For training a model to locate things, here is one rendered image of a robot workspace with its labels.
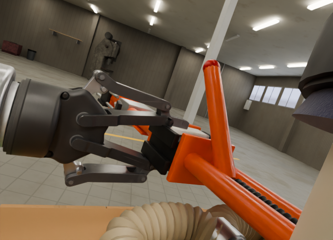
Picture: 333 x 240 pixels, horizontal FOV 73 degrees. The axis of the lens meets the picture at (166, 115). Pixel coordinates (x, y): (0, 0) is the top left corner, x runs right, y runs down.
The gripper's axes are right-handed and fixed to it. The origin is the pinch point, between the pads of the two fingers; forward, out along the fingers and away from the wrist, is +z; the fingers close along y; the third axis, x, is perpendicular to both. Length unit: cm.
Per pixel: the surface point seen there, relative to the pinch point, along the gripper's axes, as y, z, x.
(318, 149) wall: 40, 1022, -450
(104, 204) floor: 108, 53, -147
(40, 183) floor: 108, 3, -175
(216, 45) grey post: -83, 183, -242
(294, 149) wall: 84, 1065, -567
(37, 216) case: 12.7, -15.3, -2.0
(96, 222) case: 12.8, -8.1, -0.8
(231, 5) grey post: -141, 184, -242
